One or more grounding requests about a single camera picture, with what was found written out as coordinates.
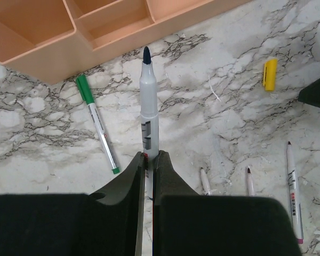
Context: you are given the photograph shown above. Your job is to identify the magenta tipped white pen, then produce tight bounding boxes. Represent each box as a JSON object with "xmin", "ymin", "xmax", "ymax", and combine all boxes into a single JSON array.
[{"xmin": 286, "ymin": 141, "xmax": 304, "ymax": 244}]

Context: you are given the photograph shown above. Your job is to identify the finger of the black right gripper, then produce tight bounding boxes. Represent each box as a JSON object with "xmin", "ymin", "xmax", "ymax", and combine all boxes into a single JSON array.
[{"xmin": 298, "ymin": 78, "xmax": 320, "ymax": 108}]

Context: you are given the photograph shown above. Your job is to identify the red tipped white pen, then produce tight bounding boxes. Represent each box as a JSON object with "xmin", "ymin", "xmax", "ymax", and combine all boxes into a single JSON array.
[{"xmin": 246, "ymin": 166, "xmax": 255, "ymax": 196}]

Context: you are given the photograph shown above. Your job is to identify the blue white pen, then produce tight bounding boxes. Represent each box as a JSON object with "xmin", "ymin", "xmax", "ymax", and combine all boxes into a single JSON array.
[{"xmin": 139, "ymin": 46, "xmax": 159, "ymax": 200}]

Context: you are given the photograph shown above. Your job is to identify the yellow tipped white pen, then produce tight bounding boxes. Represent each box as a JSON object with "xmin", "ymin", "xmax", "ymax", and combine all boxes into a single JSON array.
[{"xmin": 200, "ymin": 168, "xmax": 212, "ymax": 196}]

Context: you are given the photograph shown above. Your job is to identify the yellow pen cap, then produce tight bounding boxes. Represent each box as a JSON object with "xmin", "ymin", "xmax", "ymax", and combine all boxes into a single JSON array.
[{"xmin": 263, "ymin": 59, "xmax": 278, "ymax": 92}]

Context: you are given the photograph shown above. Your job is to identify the green white pen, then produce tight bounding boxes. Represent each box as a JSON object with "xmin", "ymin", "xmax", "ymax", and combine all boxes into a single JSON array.
[{"xmin": 87, "ymin": 102, "xmax": 120, "ymax": 174}]

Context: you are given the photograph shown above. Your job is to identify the green pen cap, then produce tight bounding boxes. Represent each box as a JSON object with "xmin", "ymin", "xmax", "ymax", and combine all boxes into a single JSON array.
[{"xmin": 76, "ymin": 75, "xmax": 94, "ymax": 105}]

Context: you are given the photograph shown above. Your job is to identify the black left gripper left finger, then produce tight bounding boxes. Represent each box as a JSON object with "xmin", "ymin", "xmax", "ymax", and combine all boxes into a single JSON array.
[{"xmin": 0, "ymin": 153, "xmax": 145, "ymax": 255}]

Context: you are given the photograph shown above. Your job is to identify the peach plastic desk organizer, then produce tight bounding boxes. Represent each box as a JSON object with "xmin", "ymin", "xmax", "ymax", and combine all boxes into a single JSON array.
[{"xmin": 0, "ymin": 0, "xmax": 244, "ymax": 84}]

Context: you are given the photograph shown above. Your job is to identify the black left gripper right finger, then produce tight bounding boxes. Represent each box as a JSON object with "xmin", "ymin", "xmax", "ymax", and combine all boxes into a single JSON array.
[{"xmin": 153, "ymin": 151, "xmax": 301, "ymax": 255}]

